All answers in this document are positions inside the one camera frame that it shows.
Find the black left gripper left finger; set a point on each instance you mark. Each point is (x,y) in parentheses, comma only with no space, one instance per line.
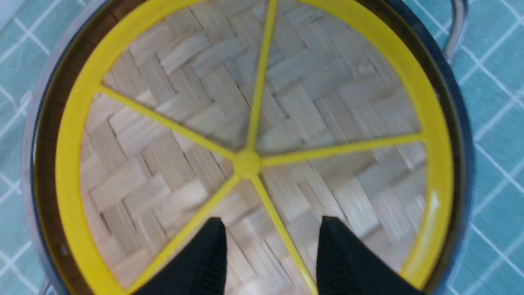
(199,269)

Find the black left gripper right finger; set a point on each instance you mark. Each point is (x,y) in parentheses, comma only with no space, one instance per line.
(346,266)

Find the yellow rimmed bamboo steamer lid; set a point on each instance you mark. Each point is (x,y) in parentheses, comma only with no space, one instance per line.
(262,123)

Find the stainless steel pot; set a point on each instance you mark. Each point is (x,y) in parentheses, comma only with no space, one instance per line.
(460,123)

